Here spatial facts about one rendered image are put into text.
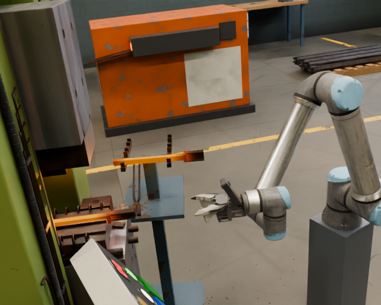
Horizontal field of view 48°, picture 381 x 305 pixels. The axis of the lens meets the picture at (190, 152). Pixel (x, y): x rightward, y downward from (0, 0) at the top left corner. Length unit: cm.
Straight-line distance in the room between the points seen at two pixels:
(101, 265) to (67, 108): 47
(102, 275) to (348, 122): 108
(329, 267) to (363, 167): 67
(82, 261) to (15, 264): 19
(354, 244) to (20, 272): 155
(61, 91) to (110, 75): 375
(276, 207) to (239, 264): 130
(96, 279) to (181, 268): 187
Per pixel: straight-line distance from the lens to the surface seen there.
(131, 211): 162
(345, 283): 235
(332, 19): 1055
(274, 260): 294
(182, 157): 193
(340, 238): 218
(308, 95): 174
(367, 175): 189
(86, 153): 139
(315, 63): 685
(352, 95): 166
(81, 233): 160
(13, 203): 115
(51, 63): 127
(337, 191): 211
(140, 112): 517
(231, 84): 534
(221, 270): 287
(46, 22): 125
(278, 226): 170
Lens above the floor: 185
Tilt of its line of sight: 24 degrees down
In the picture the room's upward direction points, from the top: 6 degrees counter-clockwise
